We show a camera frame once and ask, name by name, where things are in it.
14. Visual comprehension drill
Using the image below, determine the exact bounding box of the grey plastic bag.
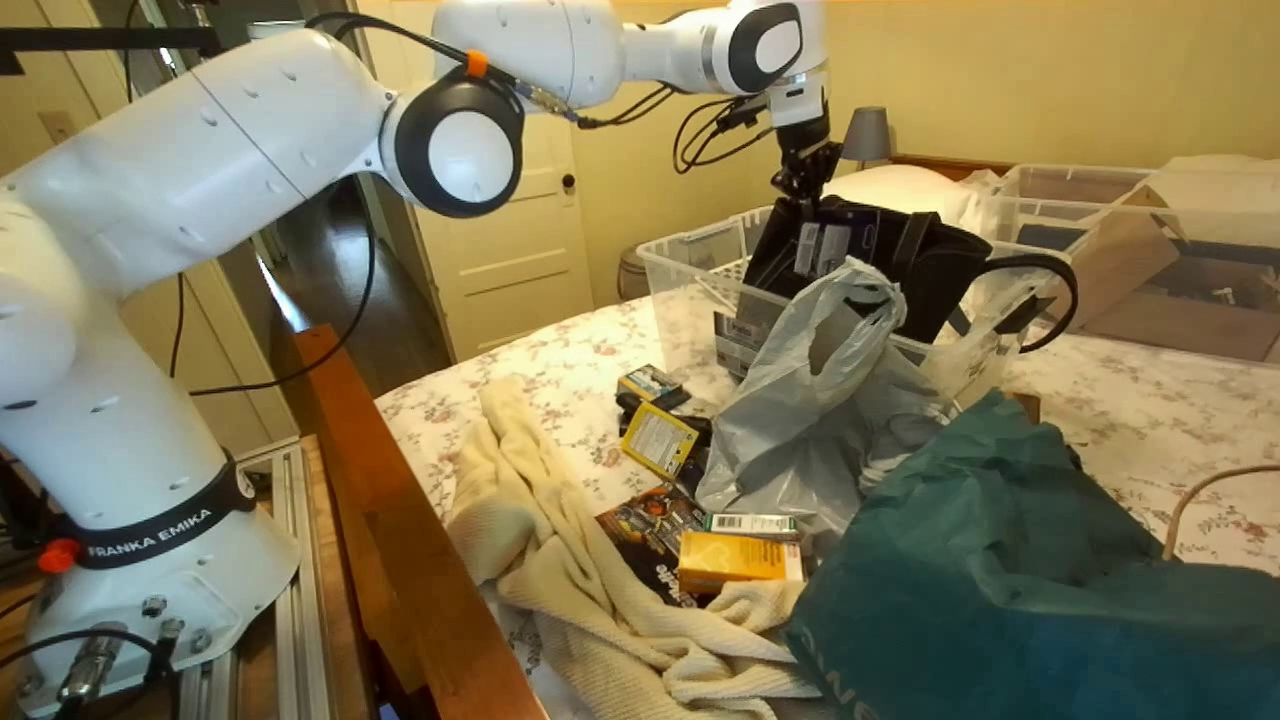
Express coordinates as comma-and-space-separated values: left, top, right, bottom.
693, 257, 937, 531

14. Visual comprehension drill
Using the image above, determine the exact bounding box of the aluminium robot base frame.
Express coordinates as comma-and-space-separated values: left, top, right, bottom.
172, 432, 334, 720

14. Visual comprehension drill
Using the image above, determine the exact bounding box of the white pillow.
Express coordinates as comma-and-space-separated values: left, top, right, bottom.
840, 160, 1007, 233

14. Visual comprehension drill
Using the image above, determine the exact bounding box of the black shopping bag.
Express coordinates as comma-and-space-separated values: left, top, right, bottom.
739, 196, 1082, 355

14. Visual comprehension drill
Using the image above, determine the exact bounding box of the dark red printed packet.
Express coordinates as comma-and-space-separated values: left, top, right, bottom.
597, 485, 716, 562

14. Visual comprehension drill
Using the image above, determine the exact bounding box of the clear plastic storage bin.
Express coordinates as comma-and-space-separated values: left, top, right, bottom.
634, 205, 1043, 417

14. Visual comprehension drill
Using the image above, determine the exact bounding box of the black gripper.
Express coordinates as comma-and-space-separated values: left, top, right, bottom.
766, 116, 848, 209

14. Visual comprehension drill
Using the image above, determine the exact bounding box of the brown cardboard box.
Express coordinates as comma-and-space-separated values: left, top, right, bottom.
1063, 196, 1280, 364

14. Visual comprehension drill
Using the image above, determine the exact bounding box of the teal cloth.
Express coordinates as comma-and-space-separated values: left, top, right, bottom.
784, 391, 1280, 720

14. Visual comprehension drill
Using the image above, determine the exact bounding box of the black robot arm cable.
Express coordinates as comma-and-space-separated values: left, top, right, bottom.
164, 7, 804, 405

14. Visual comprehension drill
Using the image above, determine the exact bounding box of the thin brown cable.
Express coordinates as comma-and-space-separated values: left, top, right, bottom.
1163, 461, 1280, 562

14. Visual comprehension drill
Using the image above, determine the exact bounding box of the wooden bed footboard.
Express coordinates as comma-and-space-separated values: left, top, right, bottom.
272, 325, 552, 720

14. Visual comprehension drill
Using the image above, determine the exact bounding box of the white panel door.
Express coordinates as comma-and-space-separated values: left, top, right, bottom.
384, 111, 597, 358

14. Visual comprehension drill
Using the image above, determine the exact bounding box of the clear bin with cardboard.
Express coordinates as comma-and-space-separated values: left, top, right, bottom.
992, 160, 1280, 364

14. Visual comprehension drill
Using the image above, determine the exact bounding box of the yellow box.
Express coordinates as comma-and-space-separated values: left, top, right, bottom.
676, 527, 807, 600

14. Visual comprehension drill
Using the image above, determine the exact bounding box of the black metal mount bar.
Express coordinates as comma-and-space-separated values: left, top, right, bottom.
0, 20, 185, 58

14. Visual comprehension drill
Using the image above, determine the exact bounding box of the small dark gadget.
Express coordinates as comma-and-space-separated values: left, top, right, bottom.
612, 358, 697, 417

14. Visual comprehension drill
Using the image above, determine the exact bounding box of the cream towel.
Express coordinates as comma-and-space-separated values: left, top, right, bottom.
443, 375, 830, 720

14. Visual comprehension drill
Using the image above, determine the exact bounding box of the yellow square packet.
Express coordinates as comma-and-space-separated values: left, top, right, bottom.
616, 395, 713, 487

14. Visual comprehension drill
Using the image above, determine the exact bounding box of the grey lamp shade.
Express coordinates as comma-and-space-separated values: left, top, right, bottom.
843, 102, 896, 166

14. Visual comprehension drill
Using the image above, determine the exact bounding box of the wooden headboard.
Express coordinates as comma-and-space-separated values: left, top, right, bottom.
883, 153, 1015, 184

